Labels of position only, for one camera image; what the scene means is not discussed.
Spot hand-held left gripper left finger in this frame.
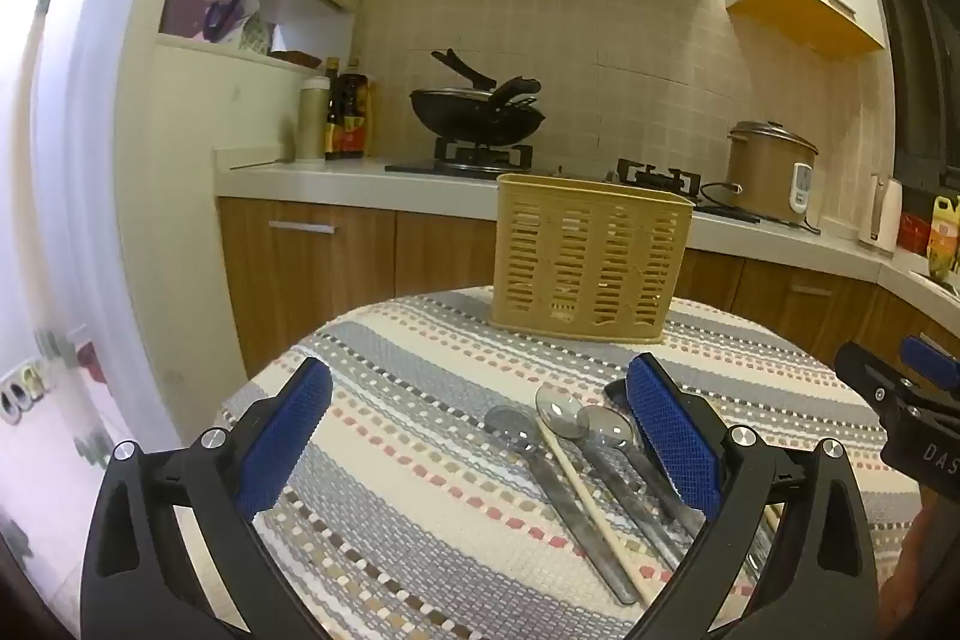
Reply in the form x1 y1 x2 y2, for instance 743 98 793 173
79 355 335 640

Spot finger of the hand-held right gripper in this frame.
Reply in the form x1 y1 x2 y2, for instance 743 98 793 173
900 334 960 395
835 340 914 412

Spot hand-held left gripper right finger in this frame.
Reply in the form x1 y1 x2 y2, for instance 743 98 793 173
622 351 882 640

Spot metal spoon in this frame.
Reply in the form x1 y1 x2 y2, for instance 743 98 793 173
581 405 704 537
484 406 640 606
534 382 685 572

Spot beige plastic utensil basket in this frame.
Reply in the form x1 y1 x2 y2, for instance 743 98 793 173
490 173 696 345

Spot person's right forearm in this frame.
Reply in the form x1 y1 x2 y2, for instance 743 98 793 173
879 497 960 640

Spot yellow oil bottle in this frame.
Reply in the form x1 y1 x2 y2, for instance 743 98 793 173
928 194 960 283

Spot red container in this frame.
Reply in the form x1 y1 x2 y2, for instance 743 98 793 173
898 212 935 256

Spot wooden base cabinets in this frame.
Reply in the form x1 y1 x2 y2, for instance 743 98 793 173
217 196 960 386

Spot white jug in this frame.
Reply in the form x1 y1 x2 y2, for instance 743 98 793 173
868 173 904 253

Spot striped woven tablecloth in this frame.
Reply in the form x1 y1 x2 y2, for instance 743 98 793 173
214 286 923 640

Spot brown rice cooker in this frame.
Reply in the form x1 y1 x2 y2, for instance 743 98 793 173
725 120 819 226

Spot dark window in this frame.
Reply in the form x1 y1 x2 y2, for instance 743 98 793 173
868 0 960 193

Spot slim dark sauce bottle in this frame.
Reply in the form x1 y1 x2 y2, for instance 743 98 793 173
323 56 347 161

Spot white canister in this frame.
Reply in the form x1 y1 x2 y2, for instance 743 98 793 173
295 76 333 163

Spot large dark sauce bottle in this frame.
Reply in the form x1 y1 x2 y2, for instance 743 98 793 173
340 59 374 158

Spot black gas stove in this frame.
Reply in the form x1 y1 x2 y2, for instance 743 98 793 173
384 136 760 226

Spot black wok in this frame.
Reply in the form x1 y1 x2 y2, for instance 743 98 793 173
409 88 547 148

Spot patterned box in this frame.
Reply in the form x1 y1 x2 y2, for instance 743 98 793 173
238 16 275 57

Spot black spatula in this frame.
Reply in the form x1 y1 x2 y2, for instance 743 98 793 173
430 49 498 91

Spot purple and white bag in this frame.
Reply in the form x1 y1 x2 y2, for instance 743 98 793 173
205 0 260 49

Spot purple box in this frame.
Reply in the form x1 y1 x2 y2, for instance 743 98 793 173
160 0 209 42

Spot black power cable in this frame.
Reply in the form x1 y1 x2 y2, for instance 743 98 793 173
697 181 745 212

